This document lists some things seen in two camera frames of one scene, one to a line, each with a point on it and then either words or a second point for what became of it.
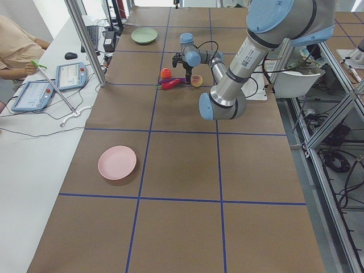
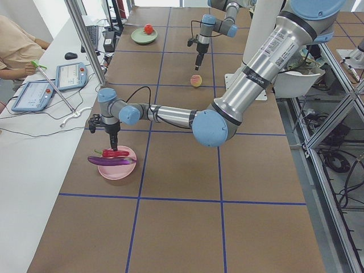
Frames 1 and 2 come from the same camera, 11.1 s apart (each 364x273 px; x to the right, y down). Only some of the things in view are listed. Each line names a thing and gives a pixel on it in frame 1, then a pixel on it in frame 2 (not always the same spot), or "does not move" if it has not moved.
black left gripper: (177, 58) to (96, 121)
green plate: (144, 35) does not move
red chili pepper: (171, 82) to (110, 153)
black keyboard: (92, 30) does not move
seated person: (18, 49) does not move
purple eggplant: (159, 85) to (110, 161)
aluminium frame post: (78, 19) does not move
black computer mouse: (70, 56) does not move
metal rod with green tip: (38, 66) does not move
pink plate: (116, 162) does not move
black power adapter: (109, 41) does not move
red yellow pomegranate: (166, 73) to (148, 29)
